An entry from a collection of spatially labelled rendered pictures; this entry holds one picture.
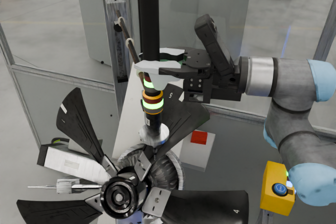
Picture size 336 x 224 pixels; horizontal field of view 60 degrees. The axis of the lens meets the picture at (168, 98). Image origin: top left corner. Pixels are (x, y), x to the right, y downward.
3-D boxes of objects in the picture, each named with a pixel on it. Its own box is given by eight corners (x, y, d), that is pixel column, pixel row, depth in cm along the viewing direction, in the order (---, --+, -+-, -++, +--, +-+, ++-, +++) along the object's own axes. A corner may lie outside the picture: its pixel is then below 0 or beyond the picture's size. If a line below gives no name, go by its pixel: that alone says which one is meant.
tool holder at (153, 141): (135, 123, 73) (132, 91, 67) (162, 118, 74) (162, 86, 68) (142, 148, 66) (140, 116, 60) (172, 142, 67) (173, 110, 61)
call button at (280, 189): (273, 184, 104) (275, 181, 103) (285, 187, 103) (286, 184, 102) (273, 193, 101) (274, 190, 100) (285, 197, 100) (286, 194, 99)
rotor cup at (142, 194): (112, 166, 96) (92, 173, 83) (154, 164, 92) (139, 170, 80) (115, 211, 95) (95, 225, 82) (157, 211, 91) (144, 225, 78)
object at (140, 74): (115, 14, 108) (115, 10, 107) (119, 13, 108) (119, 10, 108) (146, 98, 67) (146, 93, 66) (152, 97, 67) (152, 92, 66)
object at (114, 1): (106, 14, 118) (103, -8, 112) (123, 12, 119) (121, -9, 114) (109, 23, 110) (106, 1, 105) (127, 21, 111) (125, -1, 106)
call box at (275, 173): (262, 176, 119) (267, 159, 112) (288, 183, 116) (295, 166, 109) (258, 210, 106) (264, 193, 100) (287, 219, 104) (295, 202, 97)
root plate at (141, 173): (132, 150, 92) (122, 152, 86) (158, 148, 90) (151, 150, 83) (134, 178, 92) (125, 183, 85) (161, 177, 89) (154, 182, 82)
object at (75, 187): (119, 189, 98) (30, 189, 106) (118, 182, 98) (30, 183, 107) (116, 191, 96) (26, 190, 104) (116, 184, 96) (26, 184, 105)
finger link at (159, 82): (134, 94, 57) (181, 94, 57) (131, 68, 53) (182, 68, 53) (135, 85, 59) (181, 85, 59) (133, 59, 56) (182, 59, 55)
